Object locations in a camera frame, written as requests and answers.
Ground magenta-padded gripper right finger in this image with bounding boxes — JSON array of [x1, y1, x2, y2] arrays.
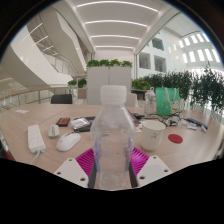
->
[[128, 147, 173, 189]]

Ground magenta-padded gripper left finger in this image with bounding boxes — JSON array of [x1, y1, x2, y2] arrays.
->
[[53, 147, 98, 190]]

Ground clear plastic water bottle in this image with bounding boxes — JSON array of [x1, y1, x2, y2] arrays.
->
[[89, 84, 137, 191]]

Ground white computer mouse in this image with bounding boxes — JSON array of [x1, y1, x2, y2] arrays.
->
[[55, 132, 82, 153]]

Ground white ceramic cup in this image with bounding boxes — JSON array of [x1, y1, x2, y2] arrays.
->
[[138, 119, 167, 152]]

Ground flat round red coaster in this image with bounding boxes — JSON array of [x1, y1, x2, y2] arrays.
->
[[167, 133, 184, 145]]

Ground black notebook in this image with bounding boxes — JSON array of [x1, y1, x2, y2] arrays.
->
[[73, 115, 96, 133]]

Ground small white card box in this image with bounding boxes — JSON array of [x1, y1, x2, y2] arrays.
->
[[70, 117, 91, 131]]

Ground white power strip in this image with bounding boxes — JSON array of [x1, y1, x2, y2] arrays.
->
[[27, 124, 47, 155]]

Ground small red and black box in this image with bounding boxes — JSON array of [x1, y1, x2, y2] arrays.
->
[[55, 117, 71, 128]]

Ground white labelled packet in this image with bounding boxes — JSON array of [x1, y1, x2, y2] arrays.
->
[[186, 122, 198, 131]]

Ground clear jar with white lid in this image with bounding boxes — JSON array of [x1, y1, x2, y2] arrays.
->
[[144, 87, 157, 118]]

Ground green tote bag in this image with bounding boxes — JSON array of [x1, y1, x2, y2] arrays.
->
[[154, 87, 182, 117]]

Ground black chair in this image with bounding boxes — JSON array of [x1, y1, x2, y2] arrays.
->
[[50, 93, 74, 105]]

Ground white chair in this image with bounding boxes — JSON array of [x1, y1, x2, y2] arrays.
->
[[125, 92, 140, 108]]

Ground white paper slip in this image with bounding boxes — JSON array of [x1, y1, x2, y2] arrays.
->
[[14, 108, 30, 115]]

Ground small planter with green plants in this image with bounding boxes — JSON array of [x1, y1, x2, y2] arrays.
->
[[67, 78, 88, 100]]

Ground glass railing with wooden handrail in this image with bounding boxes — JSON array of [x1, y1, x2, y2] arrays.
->
[[0, 85, 71, 111]]

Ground white cabinet with plants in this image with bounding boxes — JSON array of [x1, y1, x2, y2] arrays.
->
[[85, 59, 134, 106]]

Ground row of green plants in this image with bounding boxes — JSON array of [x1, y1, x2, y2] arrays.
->
[[131, 64, 224, 116]]

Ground ceiling light strips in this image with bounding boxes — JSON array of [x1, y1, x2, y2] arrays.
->
[[75, 0, 159, 51]]

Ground white power strip cable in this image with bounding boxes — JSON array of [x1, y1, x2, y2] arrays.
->
[[29, 150, 46, 166]]

